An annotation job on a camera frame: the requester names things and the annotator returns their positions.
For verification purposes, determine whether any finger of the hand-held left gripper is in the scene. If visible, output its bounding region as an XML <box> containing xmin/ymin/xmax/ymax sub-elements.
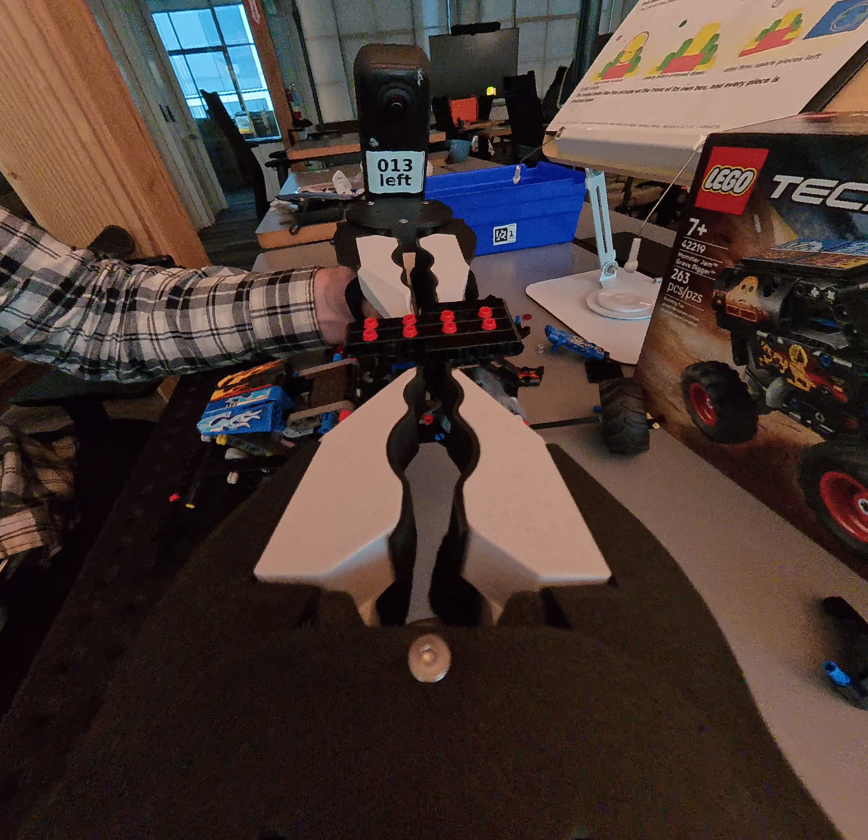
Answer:
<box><xmin>354</xmin><ymin>234</ymin><xmax>416</xmax><ymax>320</ymax></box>
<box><xmin>415</xmin><ymin>231</ymin><xmax>471</xmax><ymax>307</ymax></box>

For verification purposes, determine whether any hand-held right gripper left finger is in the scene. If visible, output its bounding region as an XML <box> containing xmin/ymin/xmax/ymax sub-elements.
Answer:
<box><xmin>254</xmin><ymin>368</ymin><xmax>417</xmax><ymax>617</ymax></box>

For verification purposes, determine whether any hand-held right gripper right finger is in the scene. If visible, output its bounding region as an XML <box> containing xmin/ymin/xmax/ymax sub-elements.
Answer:
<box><xmin>449</xmin><ymin>368</ymin><xmax>613</xmax><ymax>617</ymax></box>

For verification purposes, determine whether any black plate with red studs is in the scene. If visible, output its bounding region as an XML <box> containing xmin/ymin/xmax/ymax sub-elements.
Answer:
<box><xmin>342</xmin><ymin>297</ymin><xmax>528</xmax><ymax>449</ymax></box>

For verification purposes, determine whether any toy truck chassis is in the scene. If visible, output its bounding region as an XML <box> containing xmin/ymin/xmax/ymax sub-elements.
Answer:
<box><xmin>195</xmin><ymin>359</ymin><xmax>545</xmax><ymax>490</ymax></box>

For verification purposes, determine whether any grey desk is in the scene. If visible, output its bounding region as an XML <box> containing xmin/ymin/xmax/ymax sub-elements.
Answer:
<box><xmin>156</xmin><ymin>240</ymin><xmax>868</xmax><ymax>840</ymax></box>

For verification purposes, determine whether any person's left hand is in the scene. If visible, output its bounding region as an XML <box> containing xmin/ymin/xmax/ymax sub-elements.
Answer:
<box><xmin>313</xmin><ymin>265</ymin><xmax>365</xmax><ymax>346</ymax></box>

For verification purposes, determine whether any adjacent grey table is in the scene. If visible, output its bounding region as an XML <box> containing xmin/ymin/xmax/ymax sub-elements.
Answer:
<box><xmin>250</xmin><ymin>243</ymin><xmax>343</xmax><ymax>274</ymax></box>

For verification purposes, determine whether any blue storage bin with tag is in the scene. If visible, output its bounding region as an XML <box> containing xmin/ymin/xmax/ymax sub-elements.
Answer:
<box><xmin>424</xmin><ymin>162</ymin><xmax>589</xmax><ymax>258</ymax></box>

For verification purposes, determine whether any dark monitor screen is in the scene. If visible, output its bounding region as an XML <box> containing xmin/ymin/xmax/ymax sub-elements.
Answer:
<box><xmin>427</xmin><ymin>21</ymin><xmax>521</xmax><ymax>103</ymax></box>

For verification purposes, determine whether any cluttered wooden table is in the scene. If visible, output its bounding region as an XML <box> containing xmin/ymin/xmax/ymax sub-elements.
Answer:
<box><xmin>255</xmin><ymin>129</ymin><xmax>448</xmax><ymax>251</ymax></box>

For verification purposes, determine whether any black tyre on axle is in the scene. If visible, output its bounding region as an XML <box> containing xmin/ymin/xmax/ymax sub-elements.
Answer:
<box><xmin>536</xmin><ymin>377</ymin><xmax>662</xmax><ymax>456</ymax></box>

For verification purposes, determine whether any black office chair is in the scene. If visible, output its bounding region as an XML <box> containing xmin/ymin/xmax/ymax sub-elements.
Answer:
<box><xmin>503</xmin><ymin>69</ymin><xmax>549</xmax><ymax>168</ymax></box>

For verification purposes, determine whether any white document stand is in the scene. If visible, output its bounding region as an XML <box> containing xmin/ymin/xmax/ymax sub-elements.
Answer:
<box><xmin>525</xmin><ymin>0</ymin><xmax>868</xmax><ymax>366</ymax></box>

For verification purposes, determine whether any blue panel with white print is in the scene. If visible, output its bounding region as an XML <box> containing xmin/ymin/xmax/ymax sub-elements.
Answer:
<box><xmin>544</xmin><ymin>323</ymin><xmax>610</xmax><ymax>363</ymax></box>

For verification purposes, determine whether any black metal pole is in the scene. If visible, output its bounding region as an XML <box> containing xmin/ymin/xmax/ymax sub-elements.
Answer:
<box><xmin>575</xmin><ymin>0</ymin><xmax>609</xmax><ymax>75</ymax></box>

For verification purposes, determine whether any toy truck set box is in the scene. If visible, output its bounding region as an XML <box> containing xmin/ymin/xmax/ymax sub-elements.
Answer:
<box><xmin>634</xmin><ymin>111</ymin><xmax>868</xmax><ymax>580</ymax></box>

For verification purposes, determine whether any printed instruction sheet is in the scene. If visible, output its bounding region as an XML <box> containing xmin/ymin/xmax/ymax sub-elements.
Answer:
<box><xmin>548</xmin><ymin>0</ymin><xmax>868</xmax><ymax>139</ymax></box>

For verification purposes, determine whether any person's plaid shirt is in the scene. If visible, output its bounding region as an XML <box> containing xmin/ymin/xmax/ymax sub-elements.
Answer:
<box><xmin>0</xmin><ymin>406</ymin><xmax>81</xmax><ymax>573</ymax></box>

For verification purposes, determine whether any black arch piece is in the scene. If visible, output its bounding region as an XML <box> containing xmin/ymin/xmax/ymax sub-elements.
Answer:
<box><xmin>819</xmin><ymin>595</ymin><xmax>868</xmax><ymax>712</ymax></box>

